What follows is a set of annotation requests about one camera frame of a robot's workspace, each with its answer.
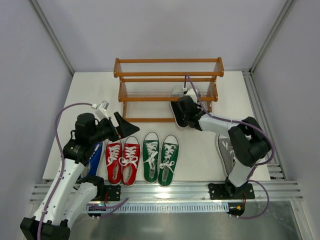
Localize right aluminium corner post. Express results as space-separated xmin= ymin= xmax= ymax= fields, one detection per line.
xmin=249 ymin=0 xmax=296 ymax=75

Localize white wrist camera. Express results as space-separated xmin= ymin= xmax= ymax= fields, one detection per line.
xmin=91 ymin=100 xmax=109 ymax=120
xmin=183 ymin=87 xmax=198 ymax=103

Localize left blue sneaker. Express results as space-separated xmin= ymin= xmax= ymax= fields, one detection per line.
xmin=77 ymin=141 xmax=104 ymax=183

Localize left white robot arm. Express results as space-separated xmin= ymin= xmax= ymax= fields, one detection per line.
xmin=20 ymin=112 xmax=140 ymax=240

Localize aluminium front rail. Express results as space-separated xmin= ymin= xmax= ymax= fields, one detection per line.
xmin=29 ymin=181 xmax=303 ymax=204

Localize wooden shoe shelf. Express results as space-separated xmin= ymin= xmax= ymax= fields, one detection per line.
xmin=113 ymin=57 xmax=225 ymax=123

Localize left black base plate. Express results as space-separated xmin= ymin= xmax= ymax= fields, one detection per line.
xmin=103 ymin=185 xmax=121 ymax=202

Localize aluminium right side rail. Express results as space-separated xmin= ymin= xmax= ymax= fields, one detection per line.
xmin=242 ymin=69 xmax=287 ymax=181

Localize aluminium rail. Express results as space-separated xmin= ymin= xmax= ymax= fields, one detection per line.
xmin=242 ymin=69 xmax=287 ymax=181
xmin=29 ymin=181 xmax=303 ymax=204

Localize left red sneaker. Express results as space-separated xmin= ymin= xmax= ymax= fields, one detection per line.
xmin=105 ymin=140 xmax=123 ymax=185

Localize aluminium corner post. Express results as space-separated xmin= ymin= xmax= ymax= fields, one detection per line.
xmin=28 ymin=0 xmax=75 ymax=76
xmin=249 ymin=0 xmax=296 ymax=75

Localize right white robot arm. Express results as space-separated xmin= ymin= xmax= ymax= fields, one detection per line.
xmin=170 ymin=95 xmax=272 ymax=198

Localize right red sneaker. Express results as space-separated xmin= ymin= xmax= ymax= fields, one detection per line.
xmin=120 ymin=136 xmax=141 ymax=187

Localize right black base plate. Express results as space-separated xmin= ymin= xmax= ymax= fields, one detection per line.
xmin=208 ymin=183 xmax=256 ymax=200

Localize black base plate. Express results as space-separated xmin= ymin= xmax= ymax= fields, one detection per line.
xmin=208 ymin=183 xmax=256 ymax=200
xmin=103 ymin=185 xmax=121 ymax=202

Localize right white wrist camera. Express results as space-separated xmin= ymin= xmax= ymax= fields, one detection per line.
xmin=183 ymin=87 xmax=198 ymax=103

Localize green sneaker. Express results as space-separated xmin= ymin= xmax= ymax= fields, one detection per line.
xmin=142 ymin=132 xmax=160 ymax=184
xmin=158 ymin=134 xmax=180 ymax=187

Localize black sneaker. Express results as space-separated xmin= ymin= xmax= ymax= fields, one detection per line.
xmin=169 ymin=85 xmax=191 ymax=129
xmin=193 ymin=94 xmax=203 ymax=110

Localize red sneaker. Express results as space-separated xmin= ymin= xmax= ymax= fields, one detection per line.
xmin=105 ymin=140 xmax=123 ymax=185
xmin=120 ymin=136 xmax=141 ymax=187

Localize grey sneaker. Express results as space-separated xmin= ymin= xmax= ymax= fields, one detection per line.
xmin=215 ymin=134 xmax=237 ymax=176

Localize left aluminium corner post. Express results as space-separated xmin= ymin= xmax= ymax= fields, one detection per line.
xmin=28 ymin=0 xmax=75 ymax=76

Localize slotted grey cable duct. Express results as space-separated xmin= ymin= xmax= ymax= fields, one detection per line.
xmin=82 ymin=202 xmax=230 ymax=214

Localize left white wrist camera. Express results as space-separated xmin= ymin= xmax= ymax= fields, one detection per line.
xmin=91 ymin=100 xmax=109 ymax=120

